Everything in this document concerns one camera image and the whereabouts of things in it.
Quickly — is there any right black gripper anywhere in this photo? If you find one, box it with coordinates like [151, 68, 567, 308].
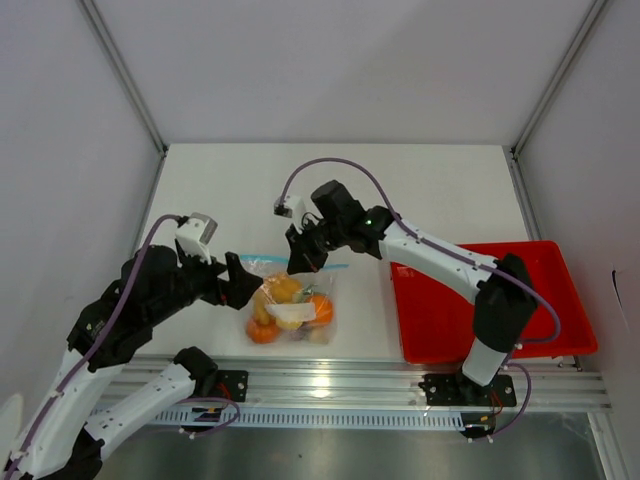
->
[286, 217, 347, 276]

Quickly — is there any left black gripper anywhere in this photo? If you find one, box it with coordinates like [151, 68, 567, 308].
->
[148, 241, 263, 324]

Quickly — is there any yellow toy ginger root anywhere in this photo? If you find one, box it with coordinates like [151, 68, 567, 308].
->
[253, 272, 303, 325]

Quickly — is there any orange toy pumpkin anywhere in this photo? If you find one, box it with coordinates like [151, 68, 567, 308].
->
[245, 318, 280, 344]

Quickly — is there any clear zip top bag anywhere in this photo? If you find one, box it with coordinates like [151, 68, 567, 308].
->
[240, 254, 349, 345]

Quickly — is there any toy orange fruit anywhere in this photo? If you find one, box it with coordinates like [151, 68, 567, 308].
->
[306, 294, 334, 328]

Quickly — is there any white toy eggplant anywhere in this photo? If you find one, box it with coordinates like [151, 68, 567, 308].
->
[291, 284, 317, 304]

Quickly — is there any yellow toy pepper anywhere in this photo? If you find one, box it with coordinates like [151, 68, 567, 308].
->
[276, 316, 305, 331]

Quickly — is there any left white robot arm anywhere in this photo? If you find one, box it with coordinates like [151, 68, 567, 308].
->
[4, 245, 263, 479]

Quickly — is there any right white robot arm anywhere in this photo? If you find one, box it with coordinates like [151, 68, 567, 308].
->
[274, 180, 538, 404]

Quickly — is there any red plastic tray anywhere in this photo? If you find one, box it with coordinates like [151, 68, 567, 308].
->
[391, 241, 598, 364]

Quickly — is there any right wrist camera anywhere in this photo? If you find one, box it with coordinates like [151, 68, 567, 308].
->
[273, 194, 307, 233]

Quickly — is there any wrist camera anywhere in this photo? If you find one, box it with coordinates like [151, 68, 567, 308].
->
[175, 212, 218, 265]
[273, 194, 307, 233]

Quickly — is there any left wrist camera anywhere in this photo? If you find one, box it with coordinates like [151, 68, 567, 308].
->
[175, 212, 218, 265]

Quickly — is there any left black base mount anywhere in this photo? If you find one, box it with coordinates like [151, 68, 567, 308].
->
[198, 370, 249, 402]

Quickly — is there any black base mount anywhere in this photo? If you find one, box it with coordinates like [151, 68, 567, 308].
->
[198, 370, 249, 402]
[418, 372, 517, 407]

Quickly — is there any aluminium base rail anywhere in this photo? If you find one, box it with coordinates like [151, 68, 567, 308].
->
[94, 354, 613, 416]

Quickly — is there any white slotted cable duct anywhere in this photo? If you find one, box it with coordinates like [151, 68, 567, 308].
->
[150, 406, 464, 431]

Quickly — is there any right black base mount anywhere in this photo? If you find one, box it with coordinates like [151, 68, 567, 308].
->
[418, 372, 517, 407]

